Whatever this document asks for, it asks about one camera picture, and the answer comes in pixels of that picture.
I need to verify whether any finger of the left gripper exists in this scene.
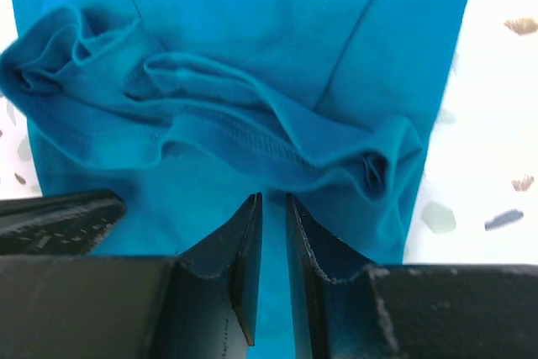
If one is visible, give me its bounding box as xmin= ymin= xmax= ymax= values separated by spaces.
xmin=1 ymin=190 xmax=127 ymax=256

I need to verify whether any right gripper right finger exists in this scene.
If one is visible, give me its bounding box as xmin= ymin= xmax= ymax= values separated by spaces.
xmin=287 ymin=195 xmax=537 ymax=358

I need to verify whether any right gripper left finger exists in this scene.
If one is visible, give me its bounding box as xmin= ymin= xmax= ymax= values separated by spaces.
xmin=1 ymin=194 xmax=262 ymax=358

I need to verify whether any blue t shirt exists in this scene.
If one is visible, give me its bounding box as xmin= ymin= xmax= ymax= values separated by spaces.
xmin=1 ymin=0 xmax=467 ymax=358

